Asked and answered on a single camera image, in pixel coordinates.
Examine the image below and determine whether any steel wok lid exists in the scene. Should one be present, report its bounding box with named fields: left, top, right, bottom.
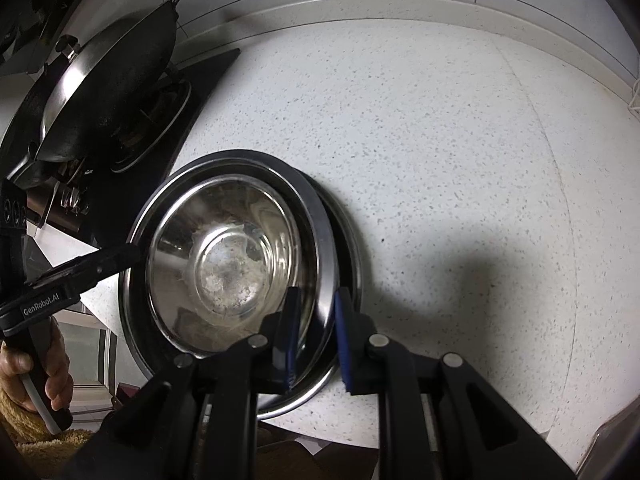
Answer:
left=41, top=34, right=177, bottom=142

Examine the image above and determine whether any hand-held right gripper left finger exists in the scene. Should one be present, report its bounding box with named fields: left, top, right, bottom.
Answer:
left=65, top=287, right=304, bottom=480

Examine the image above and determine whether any person's left forearm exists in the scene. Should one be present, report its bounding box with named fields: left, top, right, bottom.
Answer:
left=0, top=389, right=103, bottom=480

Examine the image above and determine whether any black wok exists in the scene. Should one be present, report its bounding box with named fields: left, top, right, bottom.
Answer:
left=31, top=0, right=202, bottom=165

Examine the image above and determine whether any person's left hand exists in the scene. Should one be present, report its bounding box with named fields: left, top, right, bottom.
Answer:
left=0, top=317, right=75, bottom=413

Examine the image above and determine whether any steel cabinet door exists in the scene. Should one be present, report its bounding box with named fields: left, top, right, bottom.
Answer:
left=47, top=305, right=128, bottom=418

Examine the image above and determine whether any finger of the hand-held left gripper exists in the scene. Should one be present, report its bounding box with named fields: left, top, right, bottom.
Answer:
left=27, top=242, right=147, bottom=292

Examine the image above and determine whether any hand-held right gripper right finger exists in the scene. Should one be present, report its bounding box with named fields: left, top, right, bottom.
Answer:
left=334, top=287, right=577, bottom=480

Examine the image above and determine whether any black glass gas stove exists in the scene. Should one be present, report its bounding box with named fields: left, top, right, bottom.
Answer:
left=0, top=49, right=242, bottom=248

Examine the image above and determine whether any stainless steel bowl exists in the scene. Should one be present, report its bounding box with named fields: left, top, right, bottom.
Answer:
left=145, top=175, right=321, bottom=358

